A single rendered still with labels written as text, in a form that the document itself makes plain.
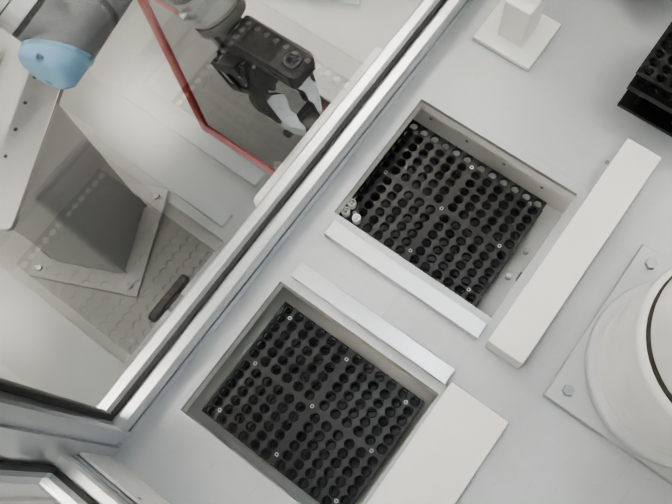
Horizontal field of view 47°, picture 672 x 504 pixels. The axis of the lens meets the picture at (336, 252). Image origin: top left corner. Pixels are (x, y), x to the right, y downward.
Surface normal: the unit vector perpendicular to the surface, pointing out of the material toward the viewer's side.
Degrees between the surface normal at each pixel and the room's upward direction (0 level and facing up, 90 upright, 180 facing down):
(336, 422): 0
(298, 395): 0
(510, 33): 90
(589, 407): 0
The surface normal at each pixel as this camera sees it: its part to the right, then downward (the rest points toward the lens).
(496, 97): -0.06, -0.30
